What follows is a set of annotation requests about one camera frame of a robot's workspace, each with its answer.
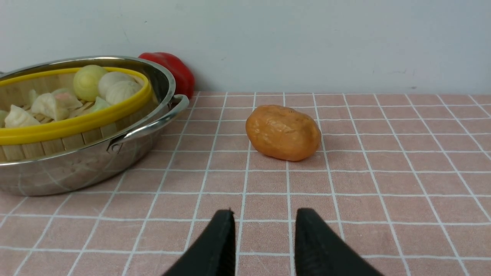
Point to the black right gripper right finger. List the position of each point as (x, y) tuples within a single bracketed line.
[(319, 251)]

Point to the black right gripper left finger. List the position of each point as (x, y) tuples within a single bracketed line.
[(213, 253)]

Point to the yellow bamboo steamer basket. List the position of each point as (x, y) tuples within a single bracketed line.
[(80, 129)]

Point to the stainless steel pot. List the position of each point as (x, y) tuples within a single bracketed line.
[(75, 169)]

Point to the pink checkered tablecloth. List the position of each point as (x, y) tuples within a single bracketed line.
[(404, 179)]

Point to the orange-brown plastic potato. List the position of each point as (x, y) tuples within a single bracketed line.
[(283, 133)]

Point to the white pleated bun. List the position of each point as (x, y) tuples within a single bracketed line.
[(121, 91)]

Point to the green-tinted dumpling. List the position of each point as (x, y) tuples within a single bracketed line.
[(98, 105)]

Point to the white round bun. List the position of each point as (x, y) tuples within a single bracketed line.
[(110, 79)]

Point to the pink-tinted dumpling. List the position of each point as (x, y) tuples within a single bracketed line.
[(55, 105)]

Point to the yellow round bun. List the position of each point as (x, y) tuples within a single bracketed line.
[(86, 80)]

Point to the white dumpling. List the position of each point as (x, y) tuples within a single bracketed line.
[(18, 117)]

